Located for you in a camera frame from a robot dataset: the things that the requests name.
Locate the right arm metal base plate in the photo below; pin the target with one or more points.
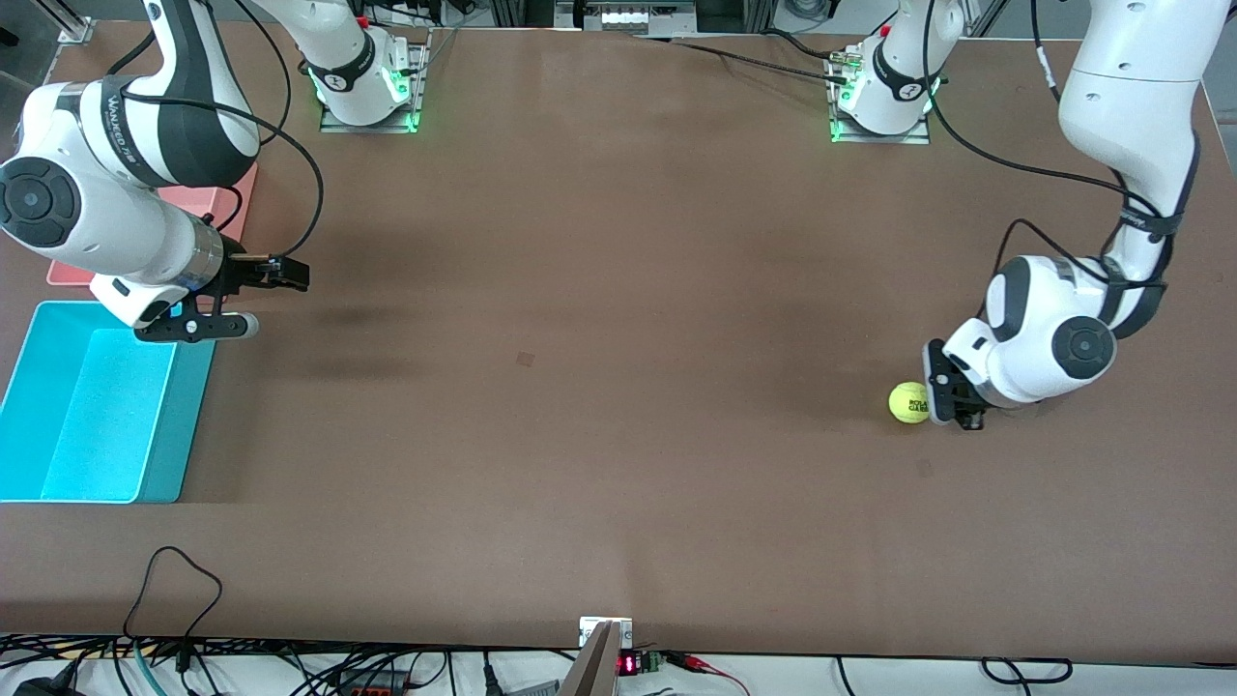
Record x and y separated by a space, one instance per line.
417 87

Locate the aluminium frame with lit device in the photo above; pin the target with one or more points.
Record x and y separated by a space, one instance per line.
628 14

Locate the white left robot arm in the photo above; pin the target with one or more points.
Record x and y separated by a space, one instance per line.
1131 97

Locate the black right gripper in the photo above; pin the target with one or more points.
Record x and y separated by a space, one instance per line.
239 273

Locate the yellow tennis ball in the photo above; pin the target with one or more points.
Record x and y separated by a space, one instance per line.
908 403

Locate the aluminium profile corner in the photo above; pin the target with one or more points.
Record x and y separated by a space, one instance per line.
75 29

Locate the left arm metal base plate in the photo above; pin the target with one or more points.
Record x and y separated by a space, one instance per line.
884 138

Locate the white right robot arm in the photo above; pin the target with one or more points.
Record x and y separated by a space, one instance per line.
97 222

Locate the grey front camera bracket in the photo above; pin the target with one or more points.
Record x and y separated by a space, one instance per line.
599 667

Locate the blue plastic bin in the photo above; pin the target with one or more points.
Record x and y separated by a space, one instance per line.
87 416

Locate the black power adapter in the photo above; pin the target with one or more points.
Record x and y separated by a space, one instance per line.
43 684

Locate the pink plastic bin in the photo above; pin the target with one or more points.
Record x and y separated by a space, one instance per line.
198 205

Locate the red LED display module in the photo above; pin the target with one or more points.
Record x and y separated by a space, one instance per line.
638 664

